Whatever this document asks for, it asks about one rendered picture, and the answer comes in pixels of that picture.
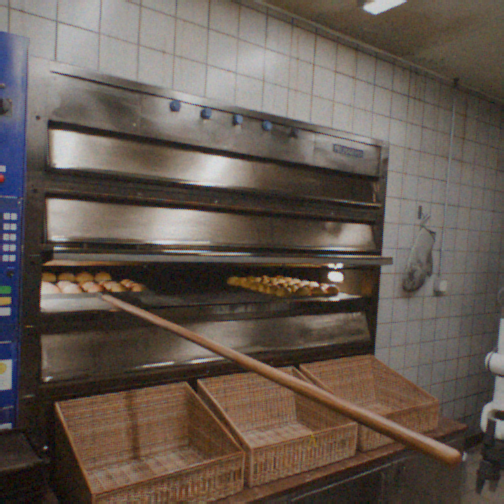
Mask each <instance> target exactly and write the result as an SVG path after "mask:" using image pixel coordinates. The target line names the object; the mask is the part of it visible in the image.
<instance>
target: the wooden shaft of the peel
mask: <svg viewBox="0 0 504 504"><path fill-rule="evenodd" d="M103 299H104V300H105V301H107V302H109V303H112V304H114V305H116V306H118V307H120V308H122V309H124V310H126V311H128V312H130V313H132V314H134V315H136V316H138V317H140V318H142V319H145V320H147V321H149V322H151V323H153V324H155V325H157V326H159V327H161V328H163V329H165V330H167V331H169V332H171V333H173V334H175V335H177V336H180V337H182V338H184V339H186V340H188V341H190V342H192V343H194V344H196V345H198V346H200V347H202V348H204V349H206V350H208V351H210V352H213V353H215V354H217V355H219V356H221V357H223V358H225V359H227V360H229V361H231V362H233V363H235V364H237V365H239V366H241V367H243V368H245V369H248V370H250V371H252V372H254V373H256V374H258V375H260V376H262V377H264V378H266V379H268V380H270V381H272V382H274V383H276V384H278V385H281V386H283V387H285V388H287V389H289V390H291V391H293V392H295V393H297V394H299V395H301V396H303V397H305V398H307V399H309V400H311V401H313V402H316V403H318V404H320V405H322V406H324V407H326V408H328V409H330V410H332V411H334V412H336V413H338V414H340V415H342V416H344V417H346V418H349V419H351V420H353V421H355V422H357V423H359V424H361V425H363V426H365V427H367V428H369V429H371V430H373V431H375V432H377V433H379V434H381V435H384V436H386V437H388V438H390V439H392V440H394V441H396V442H398V443H400V444H402V445H404V446H406V447H408V448H410V449H412V450H414V451H417V452H419V453H421V454H423V455H425V456H427V457H429V458H431V459H433V460H435V461H437V462H439V463H441V464H443V465H445V466H447V467H450V468H457V467H458V466H459V465H460V463H461V454H460V453H459V452H458V451H457V450H455V449H453V448H451V447H449V446H446V445H444V444H442V443H440V442H437V441H435V440H433V439H431V438H428V437H426V436H424V435H422V434H420V433H417V432H415V431H413V430H411V429H408V428H406V427H404V426H402V425H399V424H397V423H395V422H393V421H390V420H388V419H386V418H384V417H382V416H379V415H377V414H375V413H373V412H370V411H368V410H366V409H364V408H361V407H359V406H357V405H355V404H352V403H350V402H348V401H346V400H344V399H341V398H339V397H337V396H335V395H332V394H330V393H328V392H326V391H323V390H321V389H319V388H317V387H314V386H312V385H310V384H308V383H305V382H303V381H301V380H299V379H297V378H294V377H292V376H290V375H288V374H285V373H283V372H281V371H279V370H276V369H274V368H272V367H270V366H267V365H265V364H263V363H261V362H259V361H256V360H254V359H252V358H250V357H247V356H245V355H243V354H241V353H238V352H236V351H234V350H232V349H229V348H227V347H225V346H223V345H220V344H218V343H216V342H214V341H212V340H209V339H207V338H205V337H203V336H200V335H198V334H196V333H194V332H191V331H189V330H187V329H185V328H182V327H180V326H178V325H176V324H174V323H171V322H169V321H167V320H165V319H162V318H160V317H158V316H156V315H153V314H151V313H149V312H147V311H144V310H142V309H140V308H138V307H135V306H133V305H131V304H129V303H127V302H124V301H122V300H120V299H118V298H115V297H113V296H111V295H109V294H104V295H103Z"/></svg>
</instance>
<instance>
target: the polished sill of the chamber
mask: <svg viewBox="0 0 504 504"><path fill-rule="evenodd" d="M370 301H371V298H367V297H349V298H327V299H306V300H284V301H263V302H241V303H220V304H199V305H177V306H156V307H138V308H140V309H142V310H144V311H147V312H149V313H151V314H153V315H156V316H158V317H160V318H166V317H182V316H198V315H214V314H230V313H246V312H263V311H279V310H295V309H311V308H327V307H344V306H360V305H370ZM133 319H142V318H140V317H138V316H136V315H134V314H132V313H130V312H128V311H126V310H124V309H122V308H113V309H91V310H70V311H48V312H41V320H40V325H52V324H69V323H85V322H101V321H117V320H133Z"/></svg>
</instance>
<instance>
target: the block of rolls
mask: <svg viewBox="0 0 504 504"><path fill-rule="evenodd" d="M227 284H228V285H235V286H237V287H242V288H245V289H251V290H254V291H259V292H263V293H267V294H272V295H276V294H277V296H279V297H290V296H291V294H295V295H296V296H300V297H304V296H309V294H310V293H311V295H315V296H322V295H324V294H325V293H326V294H327V295H338V294H339V289H338V287H336V286H333V285H330V286H328V285H327V284H320V285H318V284H317V283H316V282H309V281H306V280H303V281H300V280H299V279H291V278H290V277H285V278H284V277H282V276H276V277H271V278H269V277H268V276H262V277H260V278H258V277H253V276H248V277H246V278H238V277H236V276H231V277H229V278H228V279H227Z"/></svg>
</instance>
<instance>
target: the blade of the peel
mask: <svg viewBox="0 0 504 504"><path fill-rule="evenodd" d="M107 293H110V295H111V296H113V297H139V296H155V290H149V291H113V292H107ZM82 298H96V292H78V293H42V294H41V300H54V299H82Z"/></svg>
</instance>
